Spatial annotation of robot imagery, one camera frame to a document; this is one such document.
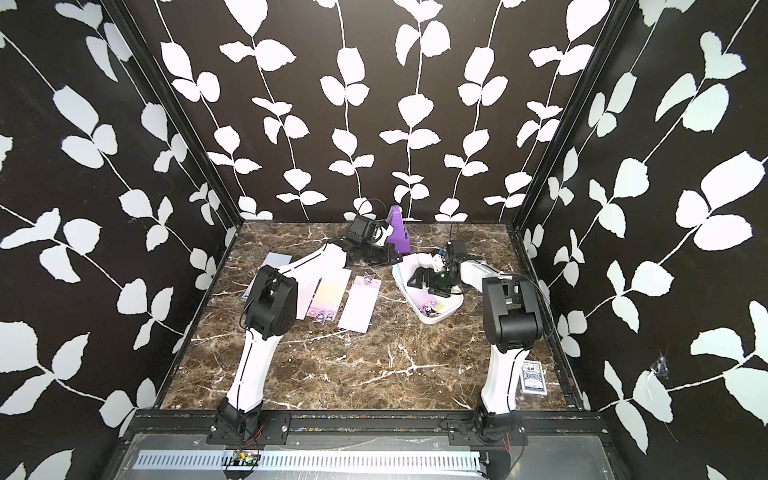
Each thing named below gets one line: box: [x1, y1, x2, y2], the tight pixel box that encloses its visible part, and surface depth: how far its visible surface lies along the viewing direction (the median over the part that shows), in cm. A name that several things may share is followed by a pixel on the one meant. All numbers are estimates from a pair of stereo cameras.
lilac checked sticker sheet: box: [337, 272, 382, 334], surface depth 100 cm
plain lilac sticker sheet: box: [408, 289, 445, 318], surface depth 98 cm
